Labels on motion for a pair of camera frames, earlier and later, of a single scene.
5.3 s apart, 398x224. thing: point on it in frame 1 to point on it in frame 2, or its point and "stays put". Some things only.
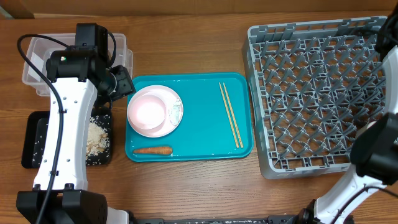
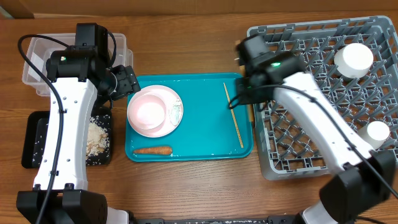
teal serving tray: x=204 y=133 stays put
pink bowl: x=147 y=112 stays put
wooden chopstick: x=229 y=116 to x=242 y=70
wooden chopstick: x=232 y=116 stays put
